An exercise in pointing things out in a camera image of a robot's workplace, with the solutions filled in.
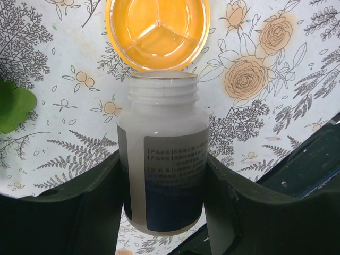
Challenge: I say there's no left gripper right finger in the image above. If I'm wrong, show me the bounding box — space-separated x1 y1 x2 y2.
204 156 339 254

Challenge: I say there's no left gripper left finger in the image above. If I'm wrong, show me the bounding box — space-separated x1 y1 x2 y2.
1 152 123 254

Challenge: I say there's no white blue pill bottle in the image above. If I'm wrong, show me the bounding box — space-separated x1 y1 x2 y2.
117 71 209 236

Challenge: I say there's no yellow round pill case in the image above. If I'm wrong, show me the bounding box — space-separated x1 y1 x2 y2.
105 0 211 71

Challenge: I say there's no white radish toy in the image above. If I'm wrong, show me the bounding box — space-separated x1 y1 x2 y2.
1 78 37 134

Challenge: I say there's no floral table mat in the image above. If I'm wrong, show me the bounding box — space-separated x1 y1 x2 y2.
1 1 339 254

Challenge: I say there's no black base frame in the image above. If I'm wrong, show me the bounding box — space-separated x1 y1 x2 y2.
257 115 339 199

